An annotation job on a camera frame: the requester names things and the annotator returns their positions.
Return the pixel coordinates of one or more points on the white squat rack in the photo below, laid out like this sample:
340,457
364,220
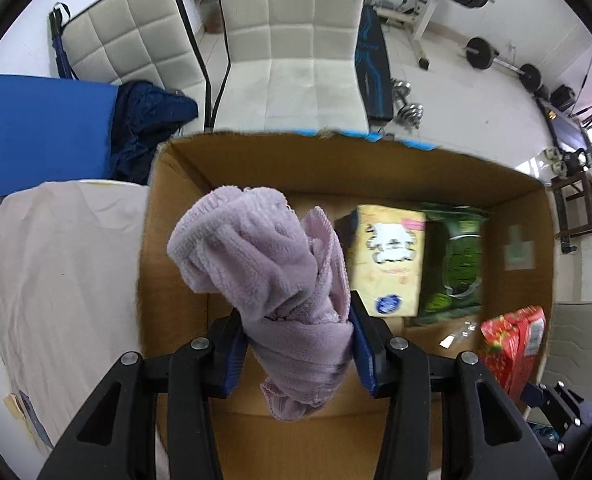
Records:
423,5

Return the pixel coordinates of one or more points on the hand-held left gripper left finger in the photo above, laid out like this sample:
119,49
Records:
231,360

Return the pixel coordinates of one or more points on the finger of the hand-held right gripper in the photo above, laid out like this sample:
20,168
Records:
556,405

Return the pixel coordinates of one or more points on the lilac fluffy towel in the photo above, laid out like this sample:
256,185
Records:
276,280

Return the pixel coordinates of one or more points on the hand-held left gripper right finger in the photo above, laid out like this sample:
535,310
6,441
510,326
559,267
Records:
363,355

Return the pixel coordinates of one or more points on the chrome dumbbell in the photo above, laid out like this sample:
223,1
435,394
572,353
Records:
407,102

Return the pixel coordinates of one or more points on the dark wooden stool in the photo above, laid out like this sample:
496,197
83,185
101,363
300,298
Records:
578,200

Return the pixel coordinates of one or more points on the cream padded chair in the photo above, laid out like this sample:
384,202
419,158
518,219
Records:
576,345
130,40
291,45

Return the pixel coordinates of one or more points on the yellow carton box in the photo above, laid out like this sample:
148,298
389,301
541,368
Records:
388,260

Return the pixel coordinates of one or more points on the cardboard box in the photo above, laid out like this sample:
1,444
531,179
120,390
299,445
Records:
296,240

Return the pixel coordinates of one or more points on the beige bed sheet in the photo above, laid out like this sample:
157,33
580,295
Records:
65,300

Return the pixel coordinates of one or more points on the small wooden stand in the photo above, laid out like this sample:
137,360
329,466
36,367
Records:
208,0

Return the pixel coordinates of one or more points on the green snack bag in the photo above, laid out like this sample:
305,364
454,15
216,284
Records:
453,265

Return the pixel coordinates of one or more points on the red tissue pack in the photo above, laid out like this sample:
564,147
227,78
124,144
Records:
513,350

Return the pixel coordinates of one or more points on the black barbell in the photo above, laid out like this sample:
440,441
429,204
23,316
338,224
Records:
506,62

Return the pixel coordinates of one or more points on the black blue weight bench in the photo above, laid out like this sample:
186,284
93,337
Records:
373,70

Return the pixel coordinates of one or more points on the navy blue cloth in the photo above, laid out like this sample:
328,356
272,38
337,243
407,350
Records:
145,125

